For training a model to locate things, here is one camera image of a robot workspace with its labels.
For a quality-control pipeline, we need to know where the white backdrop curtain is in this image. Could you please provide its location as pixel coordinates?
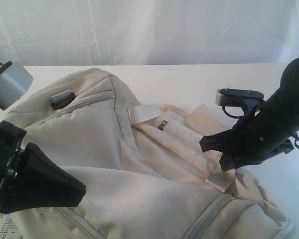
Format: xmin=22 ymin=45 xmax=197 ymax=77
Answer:
xmin=0 ymin=0 xmax=299 ymax=66

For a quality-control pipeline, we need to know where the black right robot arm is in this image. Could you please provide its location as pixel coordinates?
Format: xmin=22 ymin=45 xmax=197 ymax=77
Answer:
xmin=199 ymin=58 xmax=299 ymax=171

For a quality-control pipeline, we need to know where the beige fabric duffel bag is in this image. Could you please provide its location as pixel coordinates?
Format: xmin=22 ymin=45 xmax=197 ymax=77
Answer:
xmin=5 ymin=68 xmax=295 ymax=239

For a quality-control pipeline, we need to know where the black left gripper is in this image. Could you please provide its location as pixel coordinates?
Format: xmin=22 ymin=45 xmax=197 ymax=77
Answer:
xmin=0 ymin=121 xmax=86 ymax=214

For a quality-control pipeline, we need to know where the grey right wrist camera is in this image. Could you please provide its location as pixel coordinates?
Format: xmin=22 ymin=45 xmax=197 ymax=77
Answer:
xmin=215 ymin=88 xmax=264 ymax=108

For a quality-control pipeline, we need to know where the black right camera cable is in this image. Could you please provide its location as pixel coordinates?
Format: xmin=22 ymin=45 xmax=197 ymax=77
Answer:
xmin=221 ymin=96 xmax=299 ymax=151

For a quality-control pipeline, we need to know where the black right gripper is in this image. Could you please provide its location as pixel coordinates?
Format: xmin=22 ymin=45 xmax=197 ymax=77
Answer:
xmin=199 ymin=101 xmax=294 ymax=171

